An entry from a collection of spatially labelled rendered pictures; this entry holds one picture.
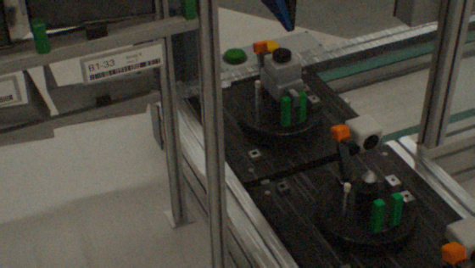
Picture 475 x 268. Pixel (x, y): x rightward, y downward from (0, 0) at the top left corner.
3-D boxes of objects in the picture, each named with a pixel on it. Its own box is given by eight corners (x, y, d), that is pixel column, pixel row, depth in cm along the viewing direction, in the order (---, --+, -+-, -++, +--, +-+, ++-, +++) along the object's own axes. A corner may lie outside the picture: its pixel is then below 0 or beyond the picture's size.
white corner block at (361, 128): (342, 140, 113) (343, 120, 111) (366, 132, 115) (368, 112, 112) (357, 156, 110) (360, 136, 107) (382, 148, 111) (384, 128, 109)
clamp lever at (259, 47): (258, 86, 117) (251, 42, 115) (269, 83, 118) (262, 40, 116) (267, 91, 114) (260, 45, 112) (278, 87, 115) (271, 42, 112)
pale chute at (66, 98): (64, 125, 111) (60, 98, 112) (146, 113, 114) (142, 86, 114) (46, 91, 84) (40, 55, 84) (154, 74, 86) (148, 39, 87)
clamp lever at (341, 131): (336, 177, 99) (329, 126, 97) (349, 173, 100) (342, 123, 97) (349, 184, 96) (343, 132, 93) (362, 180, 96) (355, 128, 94)
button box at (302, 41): (212, 80, 137) (210, 53, 133) (306, 55, 143) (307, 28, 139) (226, 98, 132) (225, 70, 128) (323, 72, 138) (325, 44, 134)
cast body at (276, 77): (259, 83, 113) (259, 46, 109) (283, 76, 114) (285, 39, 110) (283, 110, 107) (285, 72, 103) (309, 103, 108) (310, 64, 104)
